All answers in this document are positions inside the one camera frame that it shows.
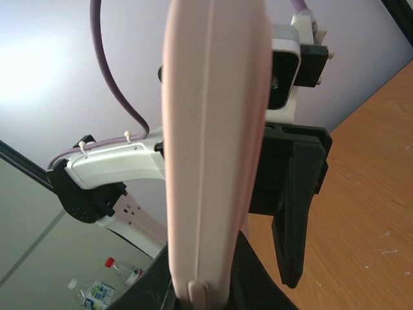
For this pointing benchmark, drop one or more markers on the black frame post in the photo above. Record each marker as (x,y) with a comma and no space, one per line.
(402,14)
(25,165)

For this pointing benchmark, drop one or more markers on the black right frame post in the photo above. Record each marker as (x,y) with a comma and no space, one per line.
(402,14)

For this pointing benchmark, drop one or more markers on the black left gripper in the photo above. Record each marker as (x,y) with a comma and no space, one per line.
(291,170)

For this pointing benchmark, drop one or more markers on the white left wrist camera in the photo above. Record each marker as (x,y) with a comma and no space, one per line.
(290,64)

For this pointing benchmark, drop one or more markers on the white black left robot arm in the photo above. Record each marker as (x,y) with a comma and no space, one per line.
(91,186)

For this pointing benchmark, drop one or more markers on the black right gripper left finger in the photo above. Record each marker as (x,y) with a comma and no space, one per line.
(153,291)

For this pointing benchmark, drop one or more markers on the phone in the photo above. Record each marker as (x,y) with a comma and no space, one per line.
(210,175)

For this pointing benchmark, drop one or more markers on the black left frame post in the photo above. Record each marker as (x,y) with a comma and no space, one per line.
(25,165)

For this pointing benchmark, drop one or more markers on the clear plastic water bottle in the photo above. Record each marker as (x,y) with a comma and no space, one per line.
(128,273)

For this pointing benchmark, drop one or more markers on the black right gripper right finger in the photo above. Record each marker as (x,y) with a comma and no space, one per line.
(251,287)

